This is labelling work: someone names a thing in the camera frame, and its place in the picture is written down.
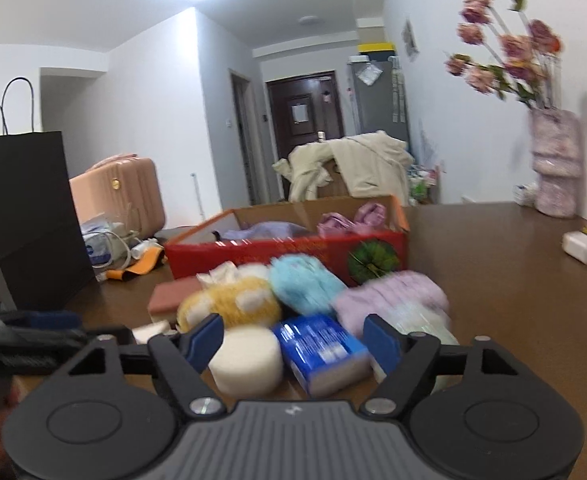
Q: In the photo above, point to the white foam piece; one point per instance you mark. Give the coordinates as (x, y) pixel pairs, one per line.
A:
(152, 332)

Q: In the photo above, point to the purple satin cloth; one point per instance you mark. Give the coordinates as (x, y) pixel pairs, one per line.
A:
(372, 214)
(336, 223)

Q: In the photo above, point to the beige coat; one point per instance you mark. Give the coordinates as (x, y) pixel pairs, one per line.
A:
(368, 162)

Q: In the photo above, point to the white round sponge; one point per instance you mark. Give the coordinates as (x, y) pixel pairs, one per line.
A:
(246, 362)

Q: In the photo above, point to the blue tissue packet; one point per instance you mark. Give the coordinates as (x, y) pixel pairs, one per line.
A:
(323, 347)

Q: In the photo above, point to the red cardboard box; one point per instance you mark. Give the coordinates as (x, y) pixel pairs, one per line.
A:
(273, 252)

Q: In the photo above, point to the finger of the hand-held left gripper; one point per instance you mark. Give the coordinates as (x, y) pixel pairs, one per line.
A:
(43, 320)

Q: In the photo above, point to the pink patterned vase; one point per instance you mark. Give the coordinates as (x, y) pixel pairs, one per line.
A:
(556, 165)

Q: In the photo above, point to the grey interior door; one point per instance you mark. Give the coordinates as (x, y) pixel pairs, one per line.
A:
(242, 135)

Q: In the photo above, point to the yellow and white plush toy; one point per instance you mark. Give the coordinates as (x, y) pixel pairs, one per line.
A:
(233, 305)

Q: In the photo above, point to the lavender fuzzy cloth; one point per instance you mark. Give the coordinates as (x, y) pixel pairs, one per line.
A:
(393, 297)

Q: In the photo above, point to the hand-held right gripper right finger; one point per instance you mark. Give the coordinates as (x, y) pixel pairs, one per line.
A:
(381, 347)

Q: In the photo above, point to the grey refrigerator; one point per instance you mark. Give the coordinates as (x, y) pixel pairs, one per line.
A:
(373, 100)

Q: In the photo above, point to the pale green soft packet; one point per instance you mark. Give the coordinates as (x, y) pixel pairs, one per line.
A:
(423, 322)

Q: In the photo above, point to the white power adapter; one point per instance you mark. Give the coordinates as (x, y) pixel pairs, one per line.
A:
(579, 247)

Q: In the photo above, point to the clear plastic bag blue label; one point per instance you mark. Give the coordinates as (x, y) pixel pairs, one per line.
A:
(104, 240)

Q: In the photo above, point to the wall picture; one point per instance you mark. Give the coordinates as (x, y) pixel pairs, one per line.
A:
(410, 39)

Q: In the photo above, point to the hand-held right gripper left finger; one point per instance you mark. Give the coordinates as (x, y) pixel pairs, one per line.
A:
(204, 341)

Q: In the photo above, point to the black paper bag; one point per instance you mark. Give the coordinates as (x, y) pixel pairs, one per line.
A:
(28, 210)

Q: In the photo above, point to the pink suitcase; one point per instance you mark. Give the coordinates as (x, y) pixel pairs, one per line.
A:
(123, 192)

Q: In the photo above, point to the brown cardboard box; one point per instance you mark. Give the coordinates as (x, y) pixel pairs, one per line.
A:
(333, 180)

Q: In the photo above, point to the purple knitted towel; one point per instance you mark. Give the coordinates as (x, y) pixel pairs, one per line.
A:
(266, 231)

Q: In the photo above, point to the dark brown entrance door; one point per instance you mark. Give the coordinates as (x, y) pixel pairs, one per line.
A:
(303, 110)

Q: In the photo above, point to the yellow and black box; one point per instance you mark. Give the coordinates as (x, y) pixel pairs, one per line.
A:
(376, 48)

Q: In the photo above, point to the white pole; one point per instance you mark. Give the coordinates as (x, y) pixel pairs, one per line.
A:
(198, 195)

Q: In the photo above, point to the pink sponge block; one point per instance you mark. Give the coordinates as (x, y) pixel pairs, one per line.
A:
(173, 295)

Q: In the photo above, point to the pink artificial flowers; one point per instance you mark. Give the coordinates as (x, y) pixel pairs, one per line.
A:
(516, 47)

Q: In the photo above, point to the light blue fluffy plush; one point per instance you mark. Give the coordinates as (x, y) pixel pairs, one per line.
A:
(306, 282)

